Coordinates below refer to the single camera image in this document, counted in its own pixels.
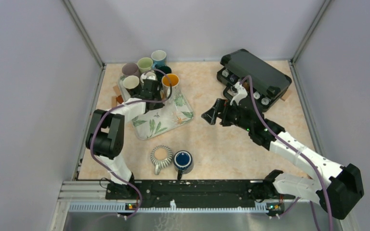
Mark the lilac purple mug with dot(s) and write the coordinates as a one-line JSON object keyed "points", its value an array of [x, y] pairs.
{"points": [[131, 69]]}

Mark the wooden blocks beside tray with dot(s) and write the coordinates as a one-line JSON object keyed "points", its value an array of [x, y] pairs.
{"points": [[117, 99]]}

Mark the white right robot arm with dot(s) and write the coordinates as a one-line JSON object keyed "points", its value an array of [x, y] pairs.
{"points": [[336, 188]]}

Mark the white floral tray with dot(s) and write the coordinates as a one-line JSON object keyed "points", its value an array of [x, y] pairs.
{"points": [[156, 122]]}

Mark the navy blue mug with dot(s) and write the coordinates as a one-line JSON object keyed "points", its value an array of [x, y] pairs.
{"points": [[183, 163]]}

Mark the black mug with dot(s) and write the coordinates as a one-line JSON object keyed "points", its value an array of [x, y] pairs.
{"points": [[132, 85]]}

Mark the black poker chip case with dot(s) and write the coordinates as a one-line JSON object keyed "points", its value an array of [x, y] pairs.
{"points": [[269, 84]]}

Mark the striped grey white mug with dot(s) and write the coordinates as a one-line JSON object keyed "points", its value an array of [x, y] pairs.
{"points": [[161, 157]]}

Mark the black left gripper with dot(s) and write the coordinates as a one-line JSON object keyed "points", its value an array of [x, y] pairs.
{"points": [[159, 104]]}

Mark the light blue mug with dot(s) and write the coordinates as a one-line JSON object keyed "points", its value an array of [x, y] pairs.
{"points": [[159, 58]]}

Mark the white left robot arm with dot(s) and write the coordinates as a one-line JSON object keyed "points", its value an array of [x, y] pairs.
{"points": [[105, 138]]}

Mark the clear floral glass jar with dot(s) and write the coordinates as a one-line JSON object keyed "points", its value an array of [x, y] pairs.
{"points": [[170, 84]]}

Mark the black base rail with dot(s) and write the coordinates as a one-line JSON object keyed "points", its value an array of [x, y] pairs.
{"points": [[196, 193]]}

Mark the wooden block behind case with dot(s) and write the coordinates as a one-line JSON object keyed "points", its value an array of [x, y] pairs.
{"points": [[286, 95]]}

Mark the light green mug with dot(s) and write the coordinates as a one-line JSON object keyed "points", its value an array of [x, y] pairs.
{"points": [[144, 64]]}

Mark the white ribbed mug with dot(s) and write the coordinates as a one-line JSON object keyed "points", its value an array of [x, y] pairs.
{"points": [[148, 75]]}

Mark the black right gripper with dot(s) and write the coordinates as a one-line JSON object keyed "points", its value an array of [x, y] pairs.
{"points": [[221, 106]]}

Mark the dark green mug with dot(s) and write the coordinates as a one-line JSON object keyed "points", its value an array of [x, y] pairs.
{"points": [[163, 70]]}

